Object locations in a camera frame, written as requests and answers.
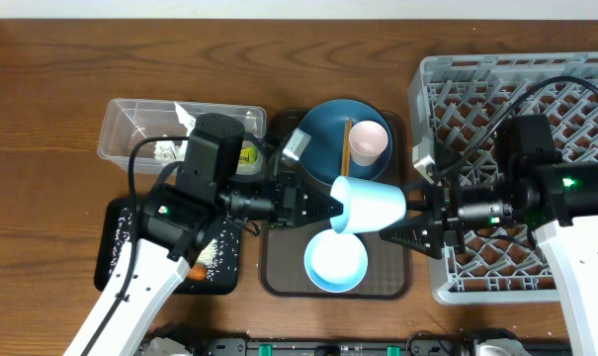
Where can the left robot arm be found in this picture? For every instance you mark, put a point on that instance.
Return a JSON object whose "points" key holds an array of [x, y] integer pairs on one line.
{"points": [[168, 230]]}

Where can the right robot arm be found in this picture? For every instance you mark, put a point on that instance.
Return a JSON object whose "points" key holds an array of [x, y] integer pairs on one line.
{"points": [[558, 203]]}

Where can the dark blue plate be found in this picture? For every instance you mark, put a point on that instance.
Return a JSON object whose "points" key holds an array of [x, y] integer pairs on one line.
{"points": [[325, 124]]}

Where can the pink cup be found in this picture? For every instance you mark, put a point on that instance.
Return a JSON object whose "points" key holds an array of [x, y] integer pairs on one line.
{"points": [[368, 140]]}

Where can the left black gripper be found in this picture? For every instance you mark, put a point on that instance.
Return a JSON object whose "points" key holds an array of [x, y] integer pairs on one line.
{"points": [[290, 196]]}

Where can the light blue rice bowl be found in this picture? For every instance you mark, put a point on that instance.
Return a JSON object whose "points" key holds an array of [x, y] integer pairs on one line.
{"points": [[335, 263]]}

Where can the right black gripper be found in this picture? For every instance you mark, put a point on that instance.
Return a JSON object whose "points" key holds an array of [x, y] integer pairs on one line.
{"points": [[444, 220]]}

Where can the right wooden chopstick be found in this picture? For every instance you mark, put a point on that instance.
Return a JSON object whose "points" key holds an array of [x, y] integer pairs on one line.
{"points": [[346, 155]]}

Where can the grey dishwasher rack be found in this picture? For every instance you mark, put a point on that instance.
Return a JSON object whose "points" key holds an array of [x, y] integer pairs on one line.
{"points": [[451, 101]]}

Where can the clear plastic bin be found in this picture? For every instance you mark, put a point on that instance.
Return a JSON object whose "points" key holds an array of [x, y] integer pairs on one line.
{"points": [[129, 121]]}

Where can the foil snack wrapper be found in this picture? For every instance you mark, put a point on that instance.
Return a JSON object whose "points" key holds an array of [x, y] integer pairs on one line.
{"points": [[248, 155]]}

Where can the small white tissue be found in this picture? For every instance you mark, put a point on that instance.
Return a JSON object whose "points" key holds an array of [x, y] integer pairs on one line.
{"points": [[169, 150]]}

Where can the spilled white rice pile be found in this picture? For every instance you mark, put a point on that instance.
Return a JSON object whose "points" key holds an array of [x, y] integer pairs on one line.
{"points": [[214, 252]]}

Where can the brown serving tray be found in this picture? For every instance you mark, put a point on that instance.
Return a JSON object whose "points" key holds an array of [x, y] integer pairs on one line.
{"points": [[281, 267]]}

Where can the orange carrot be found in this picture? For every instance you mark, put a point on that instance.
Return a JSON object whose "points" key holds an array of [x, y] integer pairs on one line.
{"points": [[197, 273]]}

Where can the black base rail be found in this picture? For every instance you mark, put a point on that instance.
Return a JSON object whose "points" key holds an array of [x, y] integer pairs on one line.
{"points": [[175, 339]]}

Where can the black plastic tray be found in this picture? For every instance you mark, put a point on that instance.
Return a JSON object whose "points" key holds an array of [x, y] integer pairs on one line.
{"points": [[106, 257]]}

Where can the light blue cup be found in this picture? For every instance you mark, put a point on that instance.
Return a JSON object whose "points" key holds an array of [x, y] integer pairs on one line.
{"points": [[367, 205]]}

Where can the large white tissue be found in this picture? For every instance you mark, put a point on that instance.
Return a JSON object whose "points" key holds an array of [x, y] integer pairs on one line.
{"points": [[184, 118]]}

